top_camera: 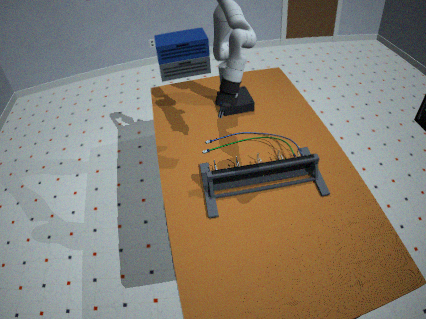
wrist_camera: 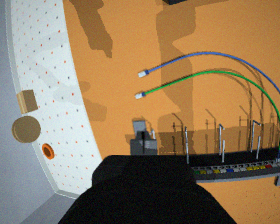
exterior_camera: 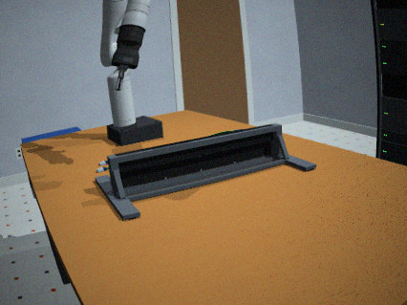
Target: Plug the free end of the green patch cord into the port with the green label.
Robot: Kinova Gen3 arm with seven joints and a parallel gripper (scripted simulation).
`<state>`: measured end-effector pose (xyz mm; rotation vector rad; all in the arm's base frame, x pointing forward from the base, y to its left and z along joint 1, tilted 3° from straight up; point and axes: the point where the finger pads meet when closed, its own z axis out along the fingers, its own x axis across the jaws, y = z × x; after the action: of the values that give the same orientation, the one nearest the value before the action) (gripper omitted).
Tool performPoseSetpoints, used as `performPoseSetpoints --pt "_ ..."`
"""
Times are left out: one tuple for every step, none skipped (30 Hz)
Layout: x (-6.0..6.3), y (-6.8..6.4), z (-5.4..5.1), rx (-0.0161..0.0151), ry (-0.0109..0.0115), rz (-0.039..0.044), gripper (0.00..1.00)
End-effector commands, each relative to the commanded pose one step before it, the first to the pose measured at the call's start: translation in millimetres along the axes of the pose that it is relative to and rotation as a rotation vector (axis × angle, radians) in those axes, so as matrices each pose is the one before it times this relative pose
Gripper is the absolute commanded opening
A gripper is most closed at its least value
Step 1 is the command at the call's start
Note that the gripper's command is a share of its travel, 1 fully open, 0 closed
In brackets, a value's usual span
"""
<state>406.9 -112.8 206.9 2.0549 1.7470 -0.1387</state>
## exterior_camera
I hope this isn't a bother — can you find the dark grey rack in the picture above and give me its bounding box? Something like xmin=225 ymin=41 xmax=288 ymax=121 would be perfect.
xmin=95 ymin=123 xmax=316 ymax=220

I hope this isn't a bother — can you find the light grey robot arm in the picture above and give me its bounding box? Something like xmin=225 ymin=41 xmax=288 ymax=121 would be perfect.
xmin=100 ymin=0 xmax=150 ymax=127

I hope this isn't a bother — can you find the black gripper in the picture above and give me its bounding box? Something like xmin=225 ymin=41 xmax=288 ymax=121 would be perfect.
xmin=111 ymin=11 xmax=147 ymax=91

